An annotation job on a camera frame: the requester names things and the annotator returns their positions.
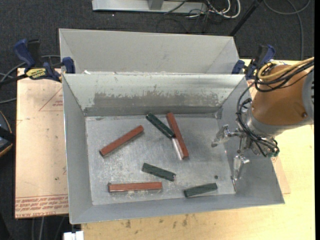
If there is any dark green flat block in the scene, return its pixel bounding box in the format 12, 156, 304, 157
145, 112, 176, 139
183, 182, 219, 199
141, 162, 177, 183

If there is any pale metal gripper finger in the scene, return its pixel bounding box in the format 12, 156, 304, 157
210, 124, 232, 148
230, 154, 251, 193

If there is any brown cardboard board, red print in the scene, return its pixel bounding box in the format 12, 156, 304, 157
14, 67, 292, 220

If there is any red-brown flat block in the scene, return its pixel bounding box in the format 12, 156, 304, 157
165, 112, 190, 161
99, 124, 145, 158
107, 181, 164, 194

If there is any grey metal bin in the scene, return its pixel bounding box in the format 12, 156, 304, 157
58, 28, 286, 225

